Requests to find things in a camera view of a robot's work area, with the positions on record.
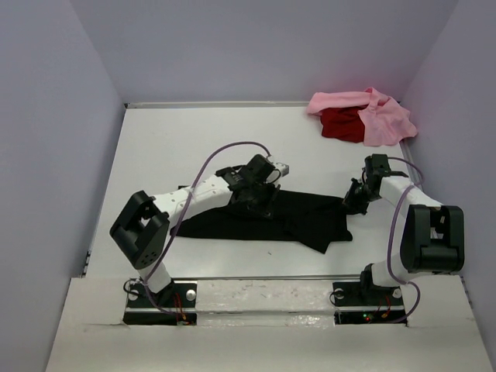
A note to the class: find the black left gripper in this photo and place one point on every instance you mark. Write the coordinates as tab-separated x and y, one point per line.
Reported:
265	208

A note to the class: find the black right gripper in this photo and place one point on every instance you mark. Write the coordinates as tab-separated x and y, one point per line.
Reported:
349	202

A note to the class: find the black t-shirt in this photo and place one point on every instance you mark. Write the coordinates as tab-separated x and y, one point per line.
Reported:
314	221

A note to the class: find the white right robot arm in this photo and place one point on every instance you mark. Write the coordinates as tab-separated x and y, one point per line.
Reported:
426	237

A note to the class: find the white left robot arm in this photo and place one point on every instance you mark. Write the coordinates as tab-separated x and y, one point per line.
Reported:
145	228

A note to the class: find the red t-shirt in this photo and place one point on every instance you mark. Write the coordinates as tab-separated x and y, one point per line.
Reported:
343	124

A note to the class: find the pink t-shirt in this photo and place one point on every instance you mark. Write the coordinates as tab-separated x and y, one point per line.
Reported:
386	122

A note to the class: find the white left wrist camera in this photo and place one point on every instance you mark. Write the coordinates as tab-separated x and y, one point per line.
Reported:
280	170

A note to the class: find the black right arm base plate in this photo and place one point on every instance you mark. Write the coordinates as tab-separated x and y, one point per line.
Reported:
357	306

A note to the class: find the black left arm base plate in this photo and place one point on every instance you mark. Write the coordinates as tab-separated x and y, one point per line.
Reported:
175	307

